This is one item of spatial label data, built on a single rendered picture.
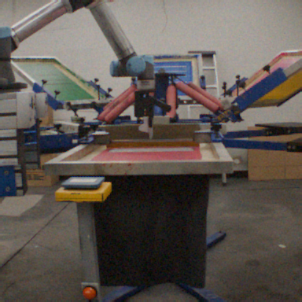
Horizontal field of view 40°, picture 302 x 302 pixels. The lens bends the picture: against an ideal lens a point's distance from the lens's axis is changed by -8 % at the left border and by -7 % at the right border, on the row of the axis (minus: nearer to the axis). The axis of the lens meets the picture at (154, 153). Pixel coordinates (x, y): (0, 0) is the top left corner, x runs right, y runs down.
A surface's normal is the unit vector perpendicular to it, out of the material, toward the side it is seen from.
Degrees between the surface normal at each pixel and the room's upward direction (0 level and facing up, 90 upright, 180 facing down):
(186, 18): 90
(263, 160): 78
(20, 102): 90
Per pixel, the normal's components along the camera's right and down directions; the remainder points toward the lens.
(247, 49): -0.07, 0.14
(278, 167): -0.08, -0.12
